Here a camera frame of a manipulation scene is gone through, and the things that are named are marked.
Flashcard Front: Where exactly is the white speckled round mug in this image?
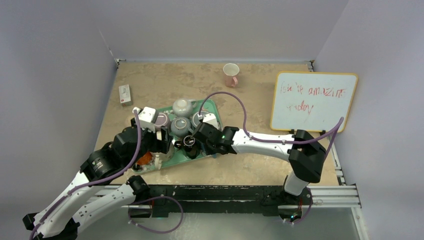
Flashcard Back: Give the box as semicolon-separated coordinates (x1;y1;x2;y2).
172;98;197;118

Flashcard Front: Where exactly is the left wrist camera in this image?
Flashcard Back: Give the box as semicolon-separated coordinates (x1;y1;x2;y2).
132;106;159;133

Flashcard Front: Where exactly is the small white red box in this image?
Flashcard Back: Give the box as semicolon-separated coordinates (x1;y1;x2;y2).
118;84;133;107

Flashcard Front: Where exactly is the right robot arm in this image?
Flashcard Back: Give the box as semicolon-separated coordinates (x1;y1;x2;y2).
192;122;327;204

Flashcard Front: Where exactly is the yellow framed whiteboard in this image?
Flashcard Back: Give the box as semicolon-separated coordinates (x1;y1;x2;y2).
270;71;359;132

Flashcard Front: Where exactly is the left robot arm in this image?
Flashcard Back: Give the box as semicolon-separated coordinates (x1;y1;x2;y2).
22;117;173;240

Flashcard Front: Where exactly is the beige round mug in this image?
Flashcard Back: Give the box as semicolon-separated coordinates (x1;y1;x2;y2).
126;114;135;123

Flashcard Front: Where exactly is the pink faceted mug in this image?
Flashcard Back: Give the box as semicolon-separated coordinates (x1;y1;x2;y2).
222;63;240;88

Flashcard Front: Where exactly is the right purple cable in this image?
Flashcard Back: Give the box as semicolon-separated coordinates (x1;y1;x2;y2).
198;91;345;226

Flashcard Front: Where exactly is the grey flat-bottom mug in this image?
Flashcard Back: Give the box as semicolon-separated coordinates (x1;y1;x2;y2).
190;110;211;129

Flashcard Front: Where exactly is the orange mug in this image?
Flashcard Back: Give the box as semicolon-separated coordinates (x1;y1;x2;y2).
135;152;153;166

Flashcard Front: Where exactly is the purple cable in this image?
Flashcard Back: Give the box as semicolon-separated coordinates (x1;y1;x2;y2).
29;109;185;240
198;91;345;226

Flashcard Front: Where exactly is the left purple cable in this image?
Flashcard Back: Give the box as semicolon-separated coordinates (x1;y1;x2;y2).
29;109;185;240

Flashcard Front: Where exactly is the black mug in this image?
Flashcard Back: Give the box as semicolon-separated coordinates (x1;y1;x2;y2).
173;135;201;160

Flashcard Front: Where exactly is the grey-blue speckled round mug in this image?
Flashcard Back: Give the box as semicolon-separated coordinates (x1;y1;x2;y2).
170;116;192;139

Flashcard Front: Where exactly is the green floral tray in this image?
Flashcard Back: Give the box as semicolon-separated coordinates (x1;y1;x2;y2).
131;99;223;174

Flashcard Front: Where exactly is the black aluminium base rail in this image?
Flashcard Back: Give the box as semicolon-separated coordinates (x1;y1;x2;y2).
71;183;362;220

